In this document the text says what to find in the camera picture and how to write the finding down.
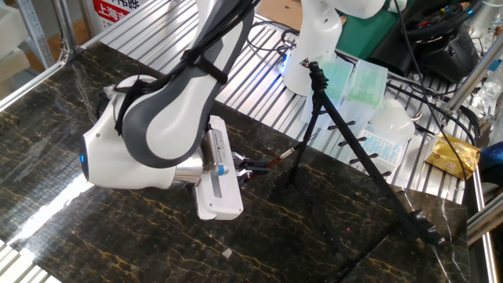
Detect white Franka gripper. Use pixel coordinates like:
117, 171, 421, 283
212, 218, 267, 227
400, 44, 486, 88
193, 115, 272, 221

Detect black tripod stand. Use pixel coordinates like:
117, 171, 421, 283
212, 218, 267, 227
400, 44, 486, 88
269, 61, 447, 276

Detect brown cardboard sheet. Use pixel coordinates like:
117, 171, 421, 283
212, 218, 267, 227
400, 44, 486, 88
255, 0, 304, 31

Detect green cutting mat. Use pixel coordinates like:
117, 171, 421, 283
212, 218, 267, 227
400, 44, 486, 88
336, 7, 402, 60

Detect gold foil packet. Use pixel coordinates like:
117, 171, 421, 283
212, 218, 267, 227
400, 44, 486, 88
424, 131, 481, 181

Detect red white sign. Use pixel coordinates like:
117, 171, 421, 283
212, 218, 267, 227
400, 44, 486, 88
92, 0, 149, 35

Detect black steering wheel controller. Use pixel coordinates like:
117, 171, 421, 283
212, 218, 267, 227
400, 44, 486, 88
369, 0, 480, 83

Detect blue round object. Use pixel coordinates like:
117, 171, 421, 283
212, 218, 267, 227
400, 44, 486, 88
479, 141, 503, 186

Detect clear plastic bag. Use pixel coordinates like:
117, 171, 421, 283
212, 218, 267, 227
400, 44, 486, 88
469, 58, 503, 119

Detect grey metal shelf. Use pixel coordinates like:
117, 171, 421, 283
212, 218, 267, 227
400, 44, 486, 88
15, 0, 54, 70

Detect white foam box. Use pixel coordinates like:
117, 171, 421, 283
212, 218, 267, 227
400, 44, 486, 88
0, 3, 31, 83

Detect silver wrist camera blue ends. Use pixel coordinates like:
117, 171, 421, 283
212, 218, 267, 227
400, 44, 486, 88
202, 129, 231, 177

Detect black camera cable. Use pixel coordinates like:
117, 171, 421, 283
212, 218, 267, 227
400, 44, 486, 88
113, 0, 261, 137

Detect thin black cable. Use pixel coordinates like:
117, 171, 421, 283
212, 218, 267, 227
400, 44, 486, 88
392, 0, 479, 186

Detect aluminium frame post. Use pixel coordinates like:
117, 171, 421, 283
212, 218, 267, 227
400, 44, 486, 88
51, 0, 79, 60
443, 33, 503, 115

